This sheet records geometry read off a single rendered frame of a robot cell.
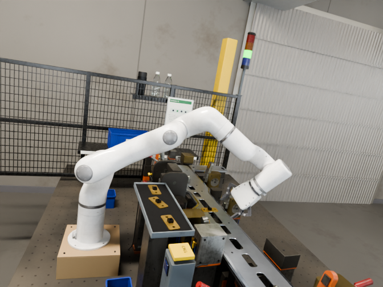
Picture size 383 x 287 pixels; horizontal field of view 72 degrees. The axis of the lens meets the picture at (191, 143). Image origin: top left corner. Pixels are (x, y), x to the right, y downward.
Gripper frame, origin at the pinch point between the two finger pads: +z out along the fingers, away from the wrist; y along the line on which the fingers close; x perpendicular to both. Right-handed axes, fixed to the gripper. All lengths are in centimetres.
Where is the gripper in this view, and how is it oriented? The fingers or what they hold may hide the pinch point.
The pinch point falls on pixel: (228, 207)
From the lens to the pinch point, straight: 124.4
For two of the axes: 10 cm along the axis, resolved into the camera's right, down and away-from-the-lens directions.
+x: -5.3, -1.8, -8.3
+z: -7.2, 6.2, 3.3
